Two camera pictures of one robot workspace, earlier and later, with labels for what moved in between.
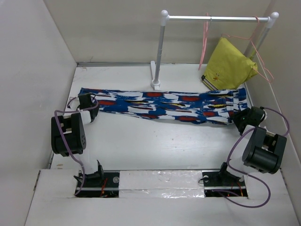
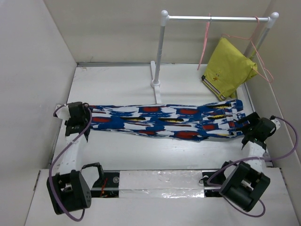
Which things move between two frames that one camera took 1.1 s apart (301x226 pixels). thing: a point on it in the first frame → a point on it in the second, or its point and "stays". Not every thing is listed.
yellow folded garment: [227, 68] stays
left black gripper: [96, 110] → [87, 115]
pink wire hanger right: [250, 39] stays
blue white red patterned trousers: [211, 107] → [180, 121]
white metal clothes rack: [156, 67] stays
